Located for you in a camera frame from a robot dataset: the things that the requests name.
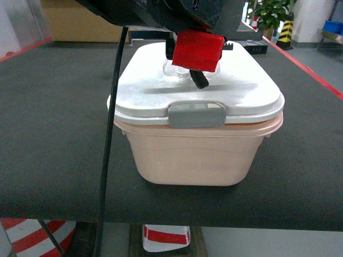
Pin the cardboard box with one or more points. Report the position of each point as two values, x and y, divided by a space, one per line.
68 21

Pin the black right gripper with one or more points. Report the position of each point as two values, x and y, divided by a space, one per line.
194 50

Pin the small blue bin far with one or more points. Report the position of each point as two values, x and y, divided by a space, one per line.
333 27

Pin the small black device box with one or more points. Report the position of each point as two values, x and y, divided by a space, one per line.
254 47

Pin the black mat on table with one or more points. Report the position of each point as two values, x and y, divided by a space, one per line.
53 128

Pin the yellow black traffic cone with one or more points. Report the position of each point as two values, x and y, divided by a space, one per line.
285 37

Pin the green potted plant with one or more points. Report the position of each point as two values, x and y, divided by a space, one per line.
270 13

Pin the pink plastic storage box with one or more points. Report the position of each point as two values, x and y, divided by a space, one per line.
214 156

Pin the red white traffic cone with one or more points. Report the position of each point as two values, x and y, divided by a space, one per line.
166 240

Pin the white box lid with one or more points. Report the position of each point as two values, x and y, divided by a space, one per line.
150 85

